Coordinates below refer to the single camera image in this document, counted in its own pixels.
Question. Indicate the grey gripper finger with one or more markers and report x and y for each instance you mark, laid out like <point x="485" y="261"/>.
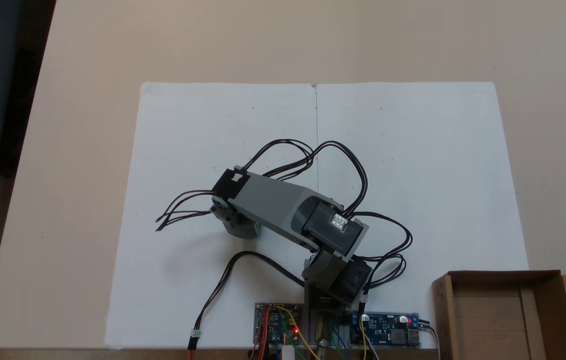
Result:
<point x="242" y="229"/>

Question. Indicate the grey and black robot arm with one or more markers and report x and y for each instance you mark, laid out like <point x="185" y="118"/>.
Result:
<point x="277" y="205"/>

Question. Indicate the blue circuit board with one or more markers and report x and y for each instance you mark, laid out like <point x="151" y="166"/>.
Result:
<point x="388" y="330"/>

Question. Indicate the brown cardboard box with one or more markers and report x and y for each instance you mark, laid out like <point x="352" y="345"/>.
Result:
<point x="488" y="315"/>

